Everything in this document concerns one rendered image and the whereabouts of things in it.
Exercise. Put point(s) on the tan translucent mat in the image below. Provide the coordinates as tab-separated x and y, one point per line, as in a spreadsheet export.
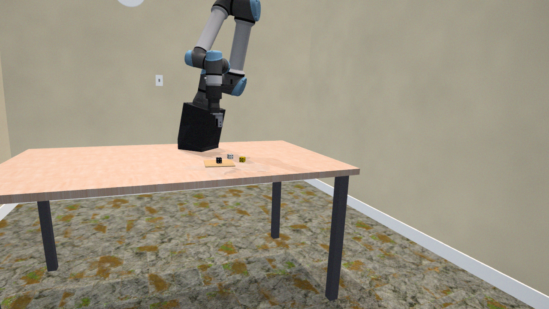
225	163

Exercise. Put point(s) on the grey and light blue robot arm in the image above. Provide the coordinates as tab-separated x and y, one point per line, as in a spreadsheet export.
246	13

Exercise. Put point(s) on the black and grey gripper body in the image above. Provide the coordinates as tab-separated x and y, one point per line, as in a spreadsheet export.
214	92

